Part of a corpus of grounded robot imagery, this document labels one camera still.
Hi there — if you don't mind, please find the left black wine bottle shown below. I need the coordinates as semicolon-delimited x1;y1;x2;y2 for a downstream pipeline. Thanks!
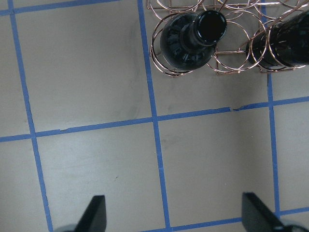
160;10;227;72

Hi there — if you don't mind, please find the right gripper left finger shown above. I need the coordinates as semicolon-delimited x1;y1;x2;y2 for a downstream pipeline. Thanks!
74;195;107;232

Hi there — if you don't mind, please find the black wine bottle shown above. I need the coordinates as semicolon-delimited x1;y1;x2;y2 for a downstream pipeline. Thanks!
246;11;309;70
160;10;227;72

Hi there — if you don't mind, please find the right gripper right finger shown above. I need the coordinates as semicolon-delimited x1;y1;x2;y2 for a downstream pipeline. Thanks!
241;192;286;232

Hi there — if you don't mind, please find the right black wine bottle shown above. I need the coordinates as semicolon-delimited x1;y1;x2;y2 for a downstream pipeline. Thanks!
246;11;309;70

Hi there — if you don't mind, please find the copper wire bottle basket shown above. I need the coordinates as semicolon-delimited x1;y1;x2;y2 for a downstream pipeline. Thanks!
146;0;309;77

